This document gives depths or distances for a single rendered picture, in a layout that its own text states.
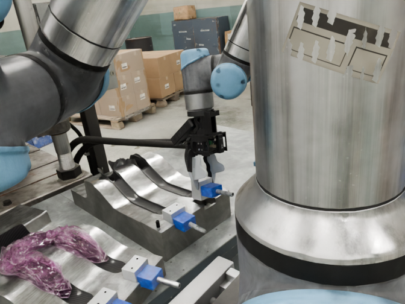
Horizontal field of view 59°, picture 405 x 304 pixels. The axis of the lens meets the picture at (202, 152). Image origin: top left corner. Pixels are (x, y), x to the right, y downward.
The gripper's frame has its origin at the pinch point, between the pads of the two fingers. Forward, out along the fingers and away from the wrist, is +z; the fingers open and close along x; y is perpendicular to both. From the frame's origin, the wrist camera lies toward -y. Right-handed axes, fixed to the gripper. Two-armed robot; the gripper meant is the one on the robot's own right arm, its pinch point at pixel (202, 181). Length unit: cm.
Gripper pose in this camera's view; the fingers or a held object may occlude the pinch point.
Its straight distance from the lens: 99.5
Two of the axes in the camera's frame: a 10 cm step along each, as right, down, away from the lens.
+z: 1.1, 9.8, 1.9
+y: 6.9, 0.6, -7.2
